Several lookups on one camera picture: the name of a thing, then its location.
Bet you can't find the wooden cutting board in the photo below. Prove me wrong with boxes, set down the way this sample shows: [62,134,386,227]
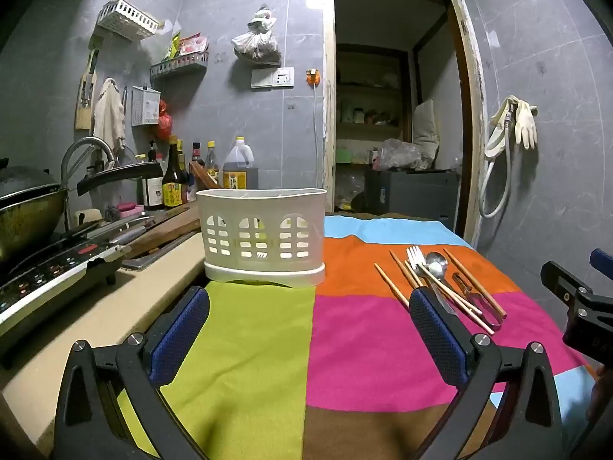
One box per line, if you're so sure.
[122,202,203,260]

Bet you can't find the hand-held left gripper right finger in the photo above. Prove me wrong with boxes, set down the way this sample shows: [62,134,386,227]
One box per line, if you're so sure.
[409,287,566,460]

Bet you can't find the hanging wooden board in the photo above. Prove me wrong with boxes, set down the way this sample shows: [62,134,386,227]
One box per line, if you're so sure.
[74,50,100,131]

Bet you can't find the wooden door frame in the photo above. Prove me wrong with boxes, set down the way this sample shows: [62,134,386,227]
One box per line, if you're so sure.
[323,0,488,250]

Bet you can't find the hanging clear plastic bag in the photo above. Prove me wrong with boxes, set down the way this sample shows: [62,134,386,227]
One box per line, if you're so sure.
[232,7,281,64]

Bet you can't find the metal faucet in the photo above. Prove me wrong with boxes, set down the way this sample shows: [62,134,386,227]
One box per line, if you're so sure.
[61,136,116,187]

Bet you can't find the dark soy sauce bottle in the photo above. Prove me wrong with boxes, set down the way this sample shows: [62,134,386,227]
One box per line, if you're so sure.
[161,135,189,210]

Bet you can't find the snack packets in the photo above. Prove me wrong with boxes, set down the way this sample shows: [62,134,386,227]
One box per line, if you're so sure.
[165,32,210,59]

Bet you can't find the cream rubber gloves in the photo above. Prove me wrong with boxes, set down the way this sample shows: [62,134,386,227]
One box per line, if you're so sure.
[484,95,538,157]

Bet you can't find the kitchen knife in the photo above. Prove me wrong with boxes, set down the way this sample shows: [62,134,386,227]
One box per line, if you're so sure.
[62,215,157,246]

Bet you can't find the large cooking oil jug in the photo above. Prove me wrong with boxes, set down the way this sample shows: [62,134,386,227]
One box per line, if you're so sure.
[222,136,260,191]

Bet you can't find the white plastic utensil holder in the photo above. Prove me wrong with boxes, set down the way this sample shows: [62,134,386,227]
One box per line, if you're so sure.
[196,188,329,288]

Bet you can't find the metal tongs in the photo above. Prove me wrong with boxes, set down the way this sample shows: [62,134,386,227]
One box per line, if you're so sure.
[452,272,503,332]

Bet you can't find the white wall basket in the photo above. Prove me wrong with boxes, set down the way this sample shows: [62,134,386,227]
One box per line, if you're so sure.
[95,0,160,42]

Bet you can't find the crumpled clear plastic bag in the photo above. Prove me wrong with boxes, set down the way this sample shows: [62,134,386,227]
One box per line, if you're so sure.
[378,138,423,171]

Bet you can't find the grey wall rack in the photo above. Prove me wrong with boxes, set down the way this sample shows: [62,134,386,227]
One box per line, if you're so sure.
[149,50,210,80]

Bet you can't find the dark wine bottle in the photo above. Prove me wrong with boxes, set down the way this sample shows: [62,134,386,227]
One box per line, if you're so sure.
[142,140,166,211]

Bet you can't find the yellow cap sauce bottle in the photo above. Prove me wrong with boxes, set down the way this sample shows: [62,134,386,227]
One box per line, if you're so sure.
[205,141,220,184]

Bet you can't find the wooden chopstick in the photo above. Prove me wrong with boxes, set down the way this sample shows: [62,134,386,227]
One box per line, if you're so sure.
[374,263,411,308]
[405,261,485,327]
[389,251,423,289]
[443,248,508,318]
[433,278,495,335]

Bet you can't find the grey cabinet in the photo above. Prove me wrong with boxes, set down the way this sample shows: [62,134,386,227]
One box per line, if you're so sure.
[366,168,461,232]

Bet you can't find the white wall socket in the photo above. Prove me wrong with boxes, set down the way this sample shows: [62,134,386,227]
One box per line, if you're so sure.
[251,66,294,91]

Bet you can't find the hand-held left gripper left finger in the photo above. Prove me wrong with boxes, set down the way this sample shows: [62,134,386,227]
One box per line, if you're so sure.
[52,286,211,460]

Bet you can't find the grey wall utensil box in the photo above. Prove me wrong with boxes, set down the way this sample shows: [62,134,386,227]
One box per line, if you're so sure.
[131,85,162,127]

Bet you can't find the induction cooker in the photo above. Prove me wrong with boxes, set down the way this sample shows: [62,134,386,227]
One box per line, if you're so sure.
[0,241,133,348]

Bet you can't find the white hose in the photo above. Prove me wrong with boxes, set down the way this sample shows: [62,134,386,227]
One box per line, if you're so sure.
[478,105,514,217]

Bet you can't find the metal fork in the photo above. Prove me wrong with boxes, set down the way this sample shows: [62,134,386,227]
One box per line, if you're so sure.
[406,245,461,317]

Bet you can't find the wooden storage shelf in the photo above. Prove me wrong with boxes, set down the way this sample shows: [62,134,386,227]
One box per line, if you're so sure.
[334,43,413,212]

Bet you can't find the red plastic bag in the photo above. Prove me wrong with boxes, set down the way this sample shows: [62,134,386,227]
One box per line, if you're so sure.
[155,100,174,143]

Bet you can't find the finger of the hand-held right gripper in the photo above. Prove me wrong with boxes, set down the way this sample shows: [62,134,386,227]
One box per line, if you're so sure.
[590,248,613,276]
[541,261,595,307]

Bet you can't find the colourful patchwork cloth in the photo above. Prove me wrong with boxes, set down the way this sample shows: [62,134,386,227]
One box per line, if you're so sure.
[117,213,602,460]

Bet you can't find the black wok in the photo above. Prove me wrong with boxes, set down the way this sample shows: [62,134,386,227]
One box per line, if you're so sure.
[0,157,164,262]

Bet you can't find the hanging white towel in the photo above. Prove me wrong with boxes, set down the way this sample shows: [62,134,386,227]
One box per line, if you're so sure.
[93,77,126,152]

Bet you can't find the metal spoon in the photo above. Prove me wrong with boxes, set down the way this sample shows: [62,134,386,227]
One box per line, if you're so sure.
[425,252,459,314]

